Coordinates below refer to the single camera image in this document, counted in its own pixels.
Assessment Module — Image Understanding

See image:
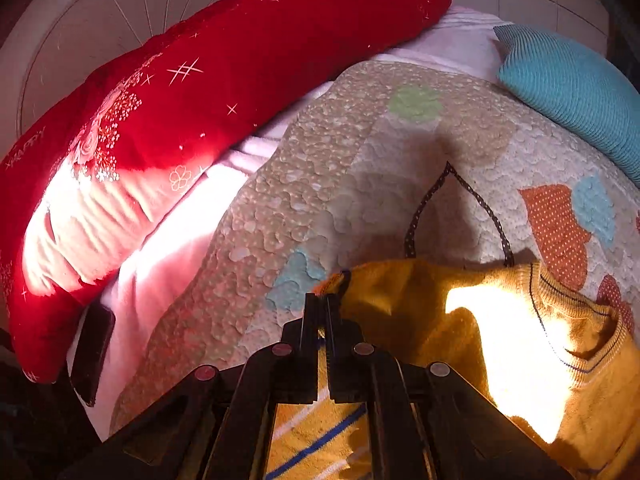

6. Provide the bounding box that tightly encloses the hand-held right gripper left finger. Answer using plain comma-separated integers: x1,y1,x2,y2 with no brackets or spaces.
59,292,322,480

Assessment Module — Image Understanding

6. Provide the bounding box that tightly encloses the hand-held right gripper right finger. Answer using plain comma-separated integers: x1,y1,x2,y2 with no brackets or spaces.
325,294,576,480

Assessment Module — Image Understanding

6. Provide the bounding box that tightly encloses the yellow knit sweater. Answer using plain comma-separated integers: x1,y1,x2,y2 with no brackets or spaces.
264,258,640,480

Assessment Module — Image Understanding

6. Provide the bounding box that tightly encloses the patchwork quilted blanket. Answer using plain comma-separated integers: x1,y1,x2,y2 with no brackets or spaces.
109,60,640,443

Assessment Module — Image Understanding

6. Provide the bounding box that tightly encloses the black smartphone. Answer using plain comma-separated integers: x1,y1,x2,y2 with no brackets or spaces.
70,303,117,408

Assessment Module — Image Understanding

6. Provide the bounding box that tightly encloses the red printed pillow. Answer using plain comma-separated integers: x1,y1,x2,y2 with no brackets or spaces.
0,0,455,384

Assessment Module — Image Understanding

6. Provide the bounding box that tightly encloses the teal ribbed cushion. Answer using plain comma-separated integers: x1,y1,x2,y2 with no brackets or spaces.
493,24,640,187

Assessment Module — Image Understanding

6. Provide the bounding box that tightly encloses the white round headboard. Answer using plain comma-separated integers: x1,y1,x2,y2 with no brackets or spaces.
0,0,261,161

